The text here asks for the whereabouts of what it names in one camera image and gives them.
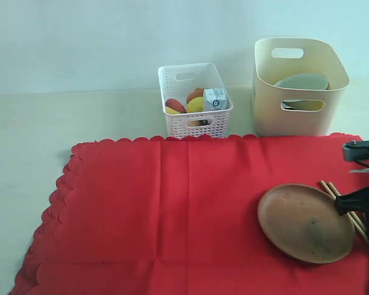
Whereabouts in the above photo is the brown oval plate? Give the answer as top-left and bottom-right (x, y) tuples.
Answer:
(257, 184), (355, 264)

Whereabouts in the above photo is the pale green bowl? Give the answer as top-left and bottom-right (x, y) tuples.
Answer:
(274, 73), (329, 112)

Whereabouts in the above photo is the white blue milk carton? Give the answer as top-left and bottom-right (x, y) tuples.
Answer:
(203, 88), (228, 111)

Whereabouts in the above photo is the yellow round fruit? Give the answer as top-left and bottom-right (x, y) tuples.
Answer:
(186, 96), (204, 113)

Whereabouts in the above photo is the orange fried nugget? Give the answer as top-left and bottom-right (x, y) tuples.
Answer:
(186, 88), (204, 103)

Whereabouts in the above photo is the orange cheese wedge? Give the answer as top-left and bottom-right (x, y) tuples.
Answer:
(165, 106), (181, 115)

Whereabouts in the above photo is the red sausage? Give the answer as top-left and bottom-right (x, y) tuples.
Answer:
(165, 98), (187, 114)

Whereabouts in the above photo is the wooden chopstick left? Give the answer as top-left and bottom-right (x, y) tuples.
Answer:
(319, 180), (369, 247)

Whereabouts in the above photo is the cream plastic bin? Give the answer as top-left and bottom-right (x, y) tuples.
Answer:
(252, 37), (350, 136)

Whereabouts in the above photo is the red scalloped table cloth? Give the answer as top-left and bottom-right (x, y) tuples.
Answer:
(12, 133), (369, 294)

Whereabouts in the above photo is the white woven plastic basket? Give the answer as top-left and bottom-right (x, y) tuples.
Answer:
(157, 63), (233, 138)

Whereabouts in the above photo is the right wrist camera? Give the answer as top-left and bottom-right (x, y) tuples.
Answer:
(342, 140), (369, 162)

